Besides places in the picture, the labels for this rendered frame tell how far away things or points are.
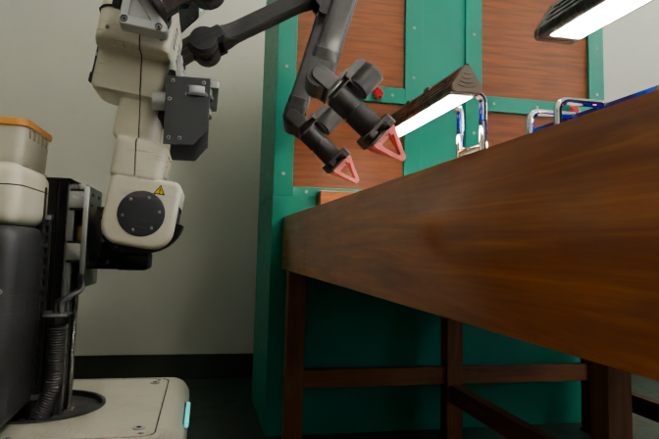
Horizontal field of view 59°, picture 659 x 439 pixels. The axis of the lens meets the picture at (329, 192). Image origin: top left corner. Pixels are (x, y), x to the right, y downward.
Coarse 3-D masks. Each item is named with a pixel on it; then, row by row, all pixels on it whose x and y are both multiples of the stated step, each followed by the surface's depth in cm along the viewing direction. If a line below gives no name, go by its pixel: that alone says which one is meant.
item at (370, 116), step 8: (360, 104) 122; (360, 112) 122; (368, 112) 122; (352, 120) 122; (360, 120) 122; (368, 120) 122; (376, 120) 123; (384, 120) 120; (360, 128) 123; (368, 128) 122; (376, 128) 120; (368, 136) 120
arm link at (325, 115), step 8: (288, 112) 160; (296, 112) 160; (320, 112) 163; (328, 112) 162; (288, 120) 160; (296, 120) 159; (304, 120) 159; (312, 120) 164; (320, 120) 161; (328, 120) 161; (336, 120) 162; (328, 128) 161; (296, 136) 166
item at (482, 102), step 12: (480, 96) 164; (456, 108) 179; (480, 108) 165; (456, 120) 180; (480, 120) 164; (456, 132) 180; (480, 132) 164; (456, 144) 179; (480, 144) 164; (456, 156) 179
